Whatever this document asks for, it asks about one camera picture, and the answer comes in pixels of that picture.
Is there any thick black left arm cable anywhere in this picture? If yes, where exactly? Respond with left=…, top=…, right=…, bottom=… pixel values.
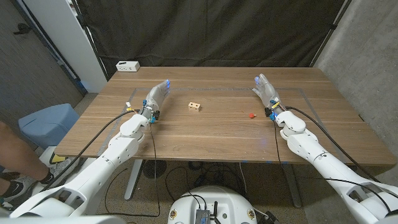
left=40, top=109, right=139, bottom=192

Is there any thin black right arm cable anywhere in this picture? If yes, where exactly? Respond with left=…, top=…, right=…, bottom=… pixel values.
left=272, top=119, right=392, bottom=214

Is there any grey table leg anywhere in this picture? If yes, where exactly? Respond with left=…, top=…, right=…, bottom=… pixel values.
left=281, top=163, right=303, bottom=208

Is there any black backdrop stand pole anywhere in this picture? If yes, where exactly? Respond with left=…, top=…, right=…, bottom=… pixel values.
left=309, top=0, right=354, bottom=68
left=71, top=0, right=109, bottom=82

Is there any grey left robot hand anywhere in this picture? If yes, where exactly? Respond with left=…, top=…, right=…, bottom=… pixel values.
left=141, top=79, right=171, bottom=124

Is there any white power strip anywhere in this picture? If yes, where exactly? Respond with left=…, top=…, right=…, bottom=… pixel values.
left=115, top=60, right=141, bottom=73

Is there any blue padded stool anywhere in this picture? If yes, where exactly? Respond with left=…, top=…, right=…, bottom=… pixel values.
left=17, top=103, right=80, bottom=150

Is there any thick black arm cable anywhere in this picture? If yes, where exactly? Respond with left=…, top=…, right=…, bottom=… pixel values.
left=40, top=109, right=139, bottom=192
left=285, top=106, right=382, bottom=184

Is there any black floor cable tangle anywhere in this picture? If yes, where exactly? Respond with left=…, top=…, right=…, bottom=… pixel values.
left=164, top=161, right=246, bottom=203

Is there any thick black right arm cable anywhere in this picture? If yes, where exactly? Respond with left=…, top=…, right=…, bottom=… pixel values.
left=285, top=106, right=382, bottom=184

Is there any white cabinet panel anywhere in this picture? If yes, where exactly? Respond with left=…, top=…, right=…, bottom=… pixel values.
left=23, top=0, right=108, bottom=93

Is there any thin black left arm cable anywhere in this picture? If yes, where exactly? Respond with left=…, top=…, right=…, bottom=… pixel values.
left=104, top=123, right=162, bottom=218

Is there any grey module on torso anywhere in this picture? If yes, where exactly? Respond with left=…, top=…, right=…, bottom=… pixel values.
left=195, top=208, right=211, bottom=224

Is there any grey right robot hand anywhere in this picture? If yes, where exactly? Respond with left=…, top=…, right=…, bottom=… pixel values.
left=252, top=73, right=285, bottom=121

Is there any person's bare limb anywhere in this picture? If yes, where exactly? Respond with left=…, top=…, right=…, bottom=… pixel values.
left=0, top=121, right=50, bottom=184

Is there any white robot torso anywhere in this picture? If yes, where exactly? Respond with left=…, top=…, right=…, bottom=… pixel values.
left=167, top=185, right=257, bottom=224

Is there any yellow and black floor object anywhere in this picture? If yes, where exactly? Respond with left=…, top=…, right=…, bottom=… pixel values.
left=49, top=154, right=68, bottom=165

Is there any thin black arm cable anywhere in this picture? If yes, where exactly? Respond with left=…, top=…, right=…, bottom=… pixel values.
left=272, top=119, right=392, bottom=214
left=104, top=123, right=162, bottom=218

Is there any black sneaker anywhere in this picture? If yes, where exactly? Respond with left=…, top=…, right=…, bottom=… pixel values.
left=0, top=179, right=32, bottom=203

